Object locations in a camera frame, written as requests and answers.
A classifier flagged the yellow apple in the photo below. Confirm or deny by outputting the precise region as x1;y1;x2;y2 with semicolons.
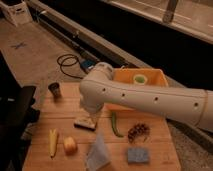
63;137;78;155

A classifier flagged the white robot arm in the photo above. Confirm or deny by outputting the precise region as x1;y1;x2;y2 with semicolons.
79;62;213;132

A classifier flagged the dark metal cup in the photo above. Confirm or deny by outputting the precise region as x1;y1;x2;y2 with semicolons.
48;82;61;98

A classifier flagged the green and white cup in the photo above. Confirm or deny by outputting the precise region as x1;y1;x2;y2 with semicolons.
133;74;148;85

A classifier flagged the brown rectangular block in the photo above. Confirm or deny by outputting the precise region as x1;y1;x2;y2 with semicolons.
74;117;96;131

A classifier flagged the grey blue cloth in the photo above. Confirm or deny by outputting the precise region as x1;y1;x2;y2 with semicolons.
85;134;110;171

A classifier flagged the yellow corn cob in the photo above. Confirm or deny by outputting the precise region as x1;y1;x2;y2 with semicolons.
49;129;58;158

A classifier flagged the blue power device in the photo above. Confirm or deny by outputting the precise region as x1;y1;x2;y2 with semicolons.
80;59;95;73

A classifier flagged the dark grape bunch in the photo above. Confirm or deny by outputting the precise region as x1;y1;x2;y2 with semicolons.
128;123;150;143

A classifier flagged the blue sponge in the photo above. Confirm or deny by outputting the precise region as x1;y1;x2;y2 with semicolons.
127;147;149;163

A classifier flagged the black office chair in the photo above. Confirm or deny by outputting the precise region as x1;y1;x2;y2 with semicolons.
0;51;40;171

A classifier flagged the yellow plastic bin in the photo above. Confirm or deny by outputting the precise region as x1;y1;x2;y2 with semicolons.
104;68;169;114

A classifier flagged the white cardboard box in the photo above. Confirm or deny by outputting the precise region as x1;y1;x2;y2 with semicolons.
0;1;32;27

